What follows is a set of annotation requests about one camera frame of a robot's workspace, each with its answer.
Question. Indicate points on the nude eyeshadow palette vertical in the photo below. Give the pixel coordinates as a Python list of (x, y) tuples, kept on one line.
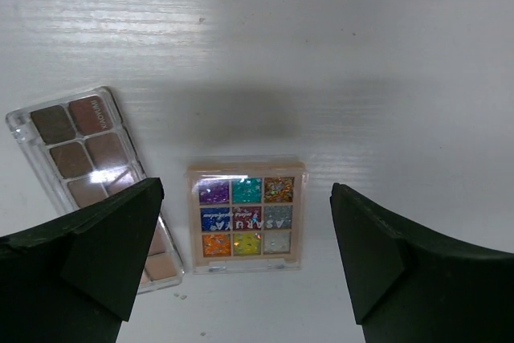
[(81, 152)]

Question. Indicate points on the colourful square eyeshadow palette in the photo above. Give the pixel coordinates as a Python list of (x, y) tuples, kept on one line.
[(246, 215)]

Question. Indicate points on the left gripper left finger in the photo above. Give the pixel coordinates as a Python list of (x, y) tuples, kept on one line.
[(76, 277)]

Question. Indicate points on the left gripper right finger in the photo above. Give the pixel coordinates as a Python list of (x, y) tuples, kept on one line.
[(408, 283)]

